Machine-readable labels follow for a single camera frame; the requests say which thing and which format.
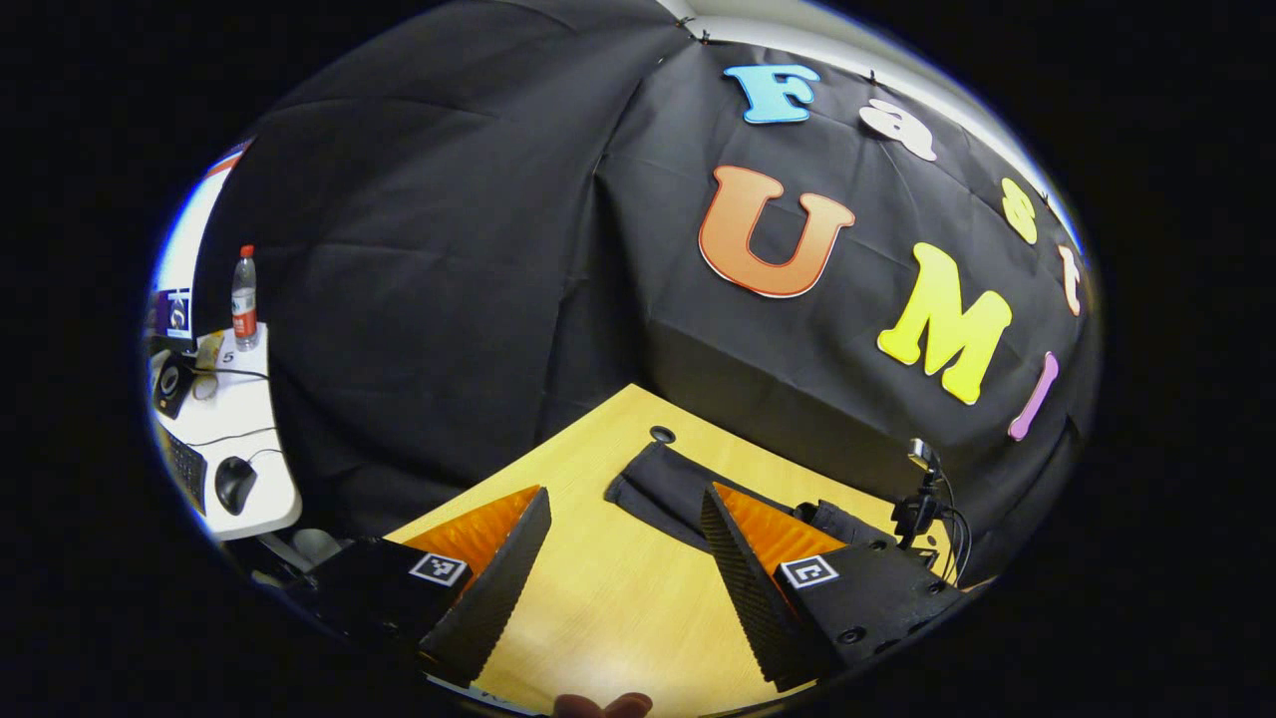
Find black keyboard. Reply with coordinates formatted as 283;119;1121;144
159;427;208;517

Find dark grey jeans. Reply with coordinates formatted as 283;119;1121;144
604;441;903;559

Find black backdrop cloth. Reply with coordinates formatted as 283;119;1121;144
189;0;1103;589

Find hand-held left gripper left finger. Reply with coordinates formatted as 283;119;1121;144
284;485;554;691

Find clear plastic water bottle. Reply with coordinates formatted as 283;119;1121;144
231;245;260;352

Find white desk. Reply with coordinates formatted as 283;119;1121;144
148;324;303;541

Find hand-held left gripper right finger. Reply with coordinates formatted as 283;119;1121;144
698;482;966;694

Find purple printed box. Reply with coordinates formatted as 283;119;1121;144
150;287;193;352

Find small black speaker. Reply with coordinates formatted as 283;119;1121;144
155;354;197;420

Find black computer mouse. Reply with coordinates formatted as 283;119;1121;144
214;456;258;517

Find black webcam on stand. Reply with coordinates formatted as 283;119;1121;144
890;437;973;584

